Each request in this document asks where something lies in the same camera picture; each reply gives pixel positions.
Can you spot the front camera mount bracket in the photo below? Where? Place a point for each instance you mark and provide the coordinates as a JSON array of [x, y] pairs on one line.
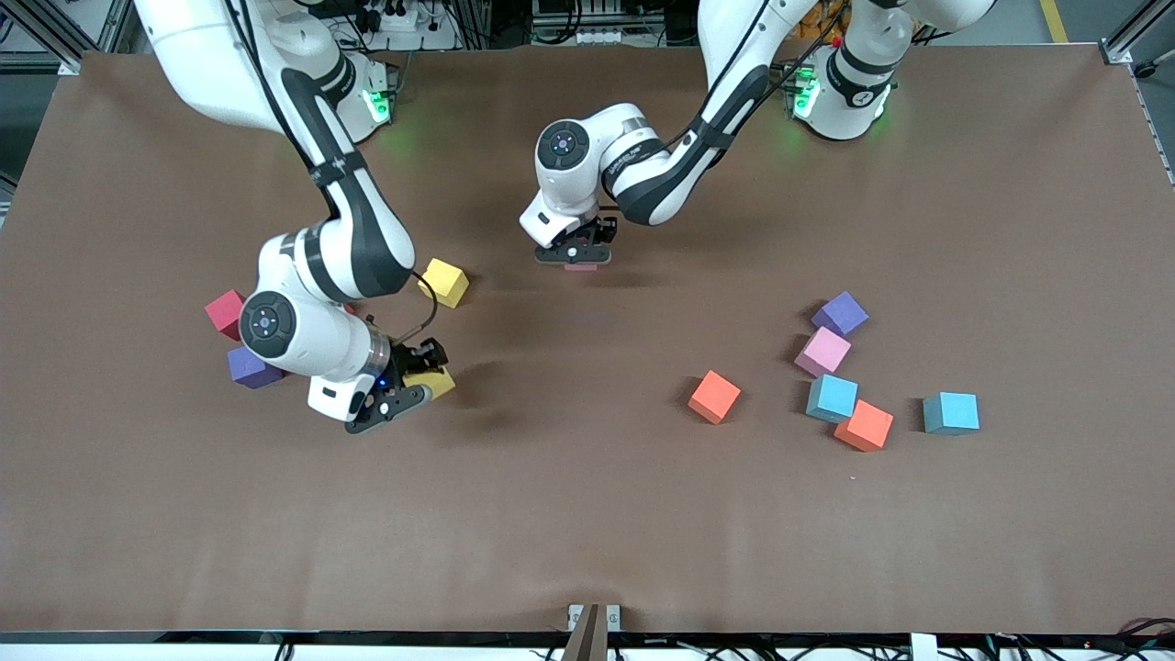
[[595, 633]]

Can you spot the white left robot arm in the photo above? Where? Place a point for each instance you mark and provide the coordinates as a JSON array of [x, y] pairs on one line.
[[601, 128]]

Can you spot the pink foam cube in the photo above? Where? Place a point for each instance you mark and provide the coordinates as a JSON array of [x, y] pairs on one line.
[[580, 267], [823, 350]]

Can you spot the blue foam cube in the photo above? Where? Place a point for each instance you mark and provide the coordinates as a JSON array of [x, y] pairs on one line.
[[833, 396], [951, 410]]

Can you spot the orange foam cube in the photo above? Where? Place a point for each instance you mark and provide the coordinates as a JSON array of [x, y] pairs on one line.
[[715, 395], [865, 424]]

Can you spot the pile of orange items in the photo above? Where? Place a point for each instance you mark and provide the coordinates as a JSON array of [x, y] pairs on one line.
[[831, 28]]

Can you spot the white power strip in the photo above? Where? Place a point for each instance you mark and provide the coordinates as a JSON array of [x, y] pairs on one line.
[[395, 18], [578, 37]]

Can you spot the yellow foam cube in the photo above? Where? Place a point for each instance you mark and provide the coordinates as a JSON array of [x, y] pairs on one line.
[[439, 386], [448, 282]]

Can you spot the brown table cover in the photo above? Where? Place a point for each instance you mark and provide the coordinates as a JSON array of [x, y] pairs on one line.
[[587, 514]]

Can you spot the red foam cube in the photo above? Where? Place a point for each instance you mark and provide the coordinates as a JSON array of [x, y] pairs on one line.
[[223, 312]]

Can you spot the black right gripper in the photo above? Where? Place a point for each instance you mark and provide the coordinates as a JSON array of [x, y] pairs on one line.
[[407, 361]]

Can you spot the purple foam cube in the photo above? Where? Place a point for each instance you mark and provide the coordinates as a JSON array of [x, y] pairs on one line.
[[246, 369], [840, 310]]

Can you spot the aluminium frame profile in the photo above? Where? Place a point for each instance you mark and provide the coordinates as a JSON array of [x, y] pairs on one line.
[[115, 23], [1115, 53]]

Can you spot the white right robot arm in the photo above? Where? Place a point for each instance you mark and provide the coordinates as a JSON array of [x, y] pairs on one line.
[[303, 340]]

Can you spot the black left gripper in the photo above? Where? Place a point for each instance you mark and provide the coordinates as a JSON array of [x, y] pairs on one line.
[[605, 227]]

